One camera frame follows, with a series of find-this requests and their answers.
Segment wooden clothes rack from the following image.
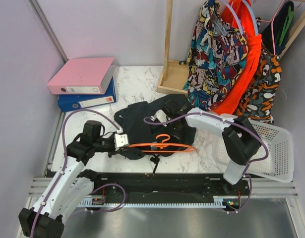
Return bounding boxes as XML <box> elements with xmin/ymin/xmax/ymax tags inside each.
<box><xmin>157</xmin><ymin>0</ymin><xmax>305</xmax><ymax>95</ymax></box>

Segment orange hanger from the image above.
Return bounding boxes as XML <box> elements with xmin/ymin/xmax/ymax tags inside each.
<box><xmin>128</xmin><ymin>134</ymin><xmax>197</xmax><ymax>153</ymax></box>

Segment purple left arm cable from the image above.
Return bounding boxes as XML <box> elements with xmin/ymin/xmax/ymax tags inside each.
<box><xmin>30</xmin><ymin>109</ymin><xmax>124</xmax><ymax>238</ymax></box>

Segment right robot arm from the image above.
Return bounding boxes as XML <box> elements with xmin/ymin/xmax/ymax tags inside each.
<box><xmin>158</xmin><ymin>100</ymin><xmax>265</xmax><ymax>195</ymax></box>

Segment blue binder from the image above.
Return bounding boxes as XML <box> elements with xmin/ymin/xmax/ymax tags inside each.
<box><xmin>58</xmin><ymin>77</ymin><xmax>117</xmax><ymax>112</ymax></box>

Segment pink binder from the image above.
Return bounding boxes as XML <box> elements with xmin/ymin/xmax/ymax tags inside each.
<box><xmin>47</xmin><ymin>57</ymin><xmax>116</xmax><ymax>95</ymax></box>

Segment navy ribbed shorts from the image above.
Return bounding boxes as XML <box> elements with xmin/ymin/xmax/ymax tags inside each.
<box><xmin>261</xmin><ymin>0</ymin><xmax>295</xmax><ymax>55</ymax></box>

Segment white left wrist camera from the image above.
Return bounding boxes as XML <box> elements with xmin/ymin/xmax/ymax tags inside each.
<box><xmin>114</xmin><ymin>134</ymin><xmax>129</xmax><ymax>150</ymax></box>

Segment white plastic basket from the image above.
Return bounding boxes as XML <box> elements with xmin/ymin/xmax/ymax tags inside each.
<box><xmin>211</xmin><ymin>113</ymin><xmax>294</xmax><ymax>183</ymax></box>

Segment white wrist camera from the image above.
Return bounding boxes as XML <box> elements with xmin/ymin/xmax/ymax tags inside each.
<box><xmin>150</xmin><ymin>110</ymin><xmax>167</xmax><ymax>122</ymax></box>
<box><xmin>114</xmin><ymin>134</ymin><xmax>129</xmax><ymax>150</ymax></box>

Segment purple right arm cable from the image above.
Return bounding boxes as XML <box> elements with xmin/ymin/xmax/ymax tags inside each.
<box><xmin>143</xmin><ymin>113</ymin><xmax>270</xmax><ymax>174</ymax></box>

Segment orange shorts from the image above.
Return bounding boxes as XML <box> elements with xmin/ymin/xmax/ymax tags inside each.
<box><xmin>212</xmin><ymin>0</ymin><xmax>262</xmax><ymax>115</ymax></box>

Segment white cable duct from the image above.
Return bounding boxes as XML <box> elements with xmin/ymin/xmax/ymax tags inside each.
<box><xmin>77</xmin><ymin>196</ymin><xmax>240</xmax><ymax>209</ymax></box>

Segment green hanger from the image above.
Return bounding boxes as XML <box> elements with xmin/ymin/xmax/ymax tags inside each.
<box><xmin>276</xmin><ymin>5</ymin><xmax>294</xmax><ymax>46</ymax></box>

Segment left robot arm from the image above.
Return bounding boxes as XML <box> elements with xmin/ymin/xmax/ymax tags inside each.
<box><xmin>18</xmin><ymin>120</ymin><xmax>129</xmax><ymax>238</ymax></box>

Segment lilac hanger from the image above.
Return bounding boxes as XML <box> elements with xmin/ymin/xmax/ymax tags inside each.
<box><xmin>218</xmin><ymin>0</ymin><xmax>244</xmax><ymax>35</ymax></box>

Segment dark navy shorts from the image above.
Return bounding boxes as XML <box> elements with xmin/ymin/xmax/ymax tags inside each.
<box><xmin>114</xmin><ymin>94</ymin><xmax>196</xmax><ymax>172</ymax></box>

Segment light blue hanger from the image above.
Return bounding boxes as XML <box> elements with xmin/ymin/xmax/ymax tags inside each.
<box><xmin>242</xmin><ymin>0</ymin><xmax>259</xmax><ymax>36</ymax></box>

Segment comic print shorts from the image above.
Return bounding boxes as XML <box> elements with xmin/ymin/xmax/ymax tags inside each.
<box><xmin>184</xmin><ymin>0</ymin><xmax>248</xmax><ymax>111</ymax></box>

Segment camouflage print shorts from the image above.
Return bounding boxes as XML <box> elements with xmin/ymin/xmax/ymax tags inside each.
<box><xmin>234</xmin><ymin>45</ymin><xmax>282</xmax><ymax>124</ymax></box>

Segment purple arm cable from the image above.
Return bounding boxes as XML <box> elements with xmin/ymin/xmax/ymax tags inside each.
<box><xmin>143</xmin><ymin>113</ymin><xmax>270</xmax><ymax>174</ymax></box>
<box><xmin>30</xmin><ymin>109</ymin><xmax>124</xmax><ymax>238</ymax></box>

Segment pink hanger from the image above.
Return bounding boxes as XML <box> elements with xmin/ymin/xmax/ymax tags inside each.
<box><xmin>256</xmin><ymin>0</ymin><xmax>285</xmax><ymax>55</ymax></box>

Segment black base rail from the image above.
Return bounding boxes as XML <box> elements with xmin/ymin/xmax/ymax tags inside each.
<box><xmin>92</xmin><ymin>173</ymin><xmax>249</xmax><ymax>203</ymax></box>

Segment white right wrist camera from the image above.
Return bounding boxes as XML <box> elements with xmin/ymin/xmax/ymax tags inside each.
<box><xmin>150</xmin><ymin>110</ymin><xmax>167</xmax><ymax>122</ymax></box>

